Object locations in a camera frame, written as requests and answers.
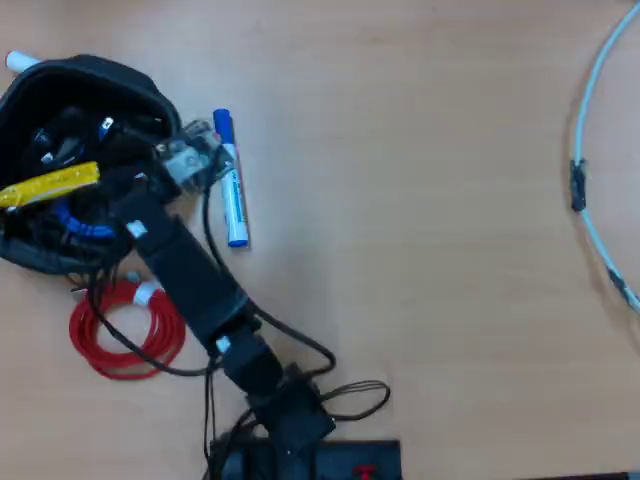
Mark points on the white marker with red cap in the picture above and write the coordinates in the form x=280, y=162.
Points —
x=20, y=59

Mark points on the blue whiteboard marker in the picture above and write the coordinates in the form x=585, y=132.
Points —
x=235, y=205

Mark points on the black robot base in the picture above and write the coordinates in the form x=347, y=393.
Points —
x=370, y=455

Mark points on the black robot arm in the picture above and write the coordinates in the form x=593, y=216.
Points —
x=195, y=280

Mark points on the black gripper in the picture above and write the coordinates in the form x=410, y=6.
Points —
x=150, y=187

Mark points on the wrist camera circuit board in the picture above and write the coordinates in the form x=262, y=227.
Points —
x=187, y=160

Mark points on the black storage case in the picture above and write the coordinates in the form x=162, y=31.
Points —
x=100, y=70

